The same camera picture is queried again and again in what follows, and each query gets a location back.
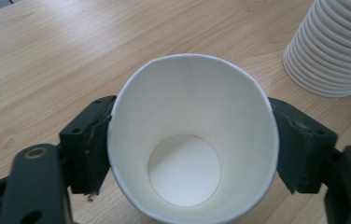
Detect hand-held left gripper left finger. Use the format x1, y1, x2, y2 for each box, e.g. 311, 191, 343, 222
58, 94, 118, 201

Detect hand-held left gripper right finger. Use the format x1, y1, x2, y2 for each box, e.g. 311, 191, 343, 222
268, 96, 339, 195

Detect stack of white paper cups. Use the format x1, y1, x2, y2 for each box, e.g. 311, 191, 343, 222
282, 0, 351, 99

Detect white paper cup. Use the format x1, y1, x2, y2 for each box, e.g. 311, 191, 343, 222
105, 52, 280, 224

